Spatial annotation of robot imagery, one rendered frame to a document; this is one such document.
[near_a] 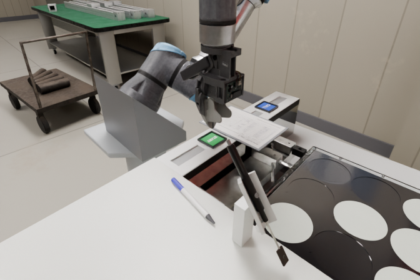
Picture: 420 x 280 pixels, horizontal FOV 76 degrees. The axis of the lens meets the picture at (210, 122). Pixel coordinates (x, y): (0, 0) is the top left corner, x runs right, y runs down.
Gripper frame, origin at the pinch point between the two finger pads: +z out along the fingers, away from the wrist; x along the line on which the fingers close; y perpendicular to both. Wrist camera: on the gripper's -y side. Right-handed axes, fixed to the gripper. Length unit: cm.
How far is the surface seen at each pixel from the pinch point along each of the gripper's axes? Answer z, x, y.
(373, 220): 11.2, 7.7, 39.1
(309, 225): 11.2, -2.7, 29.9
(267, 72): 60, 193, -98
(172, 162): 5.2, -13.1, 0.1
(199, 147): 5.6, -4.0, -0.1
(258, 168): 13.2, 7.4, 11.1
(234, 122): 4.9, 10.8, -0.5
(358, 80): 45, 189, -11
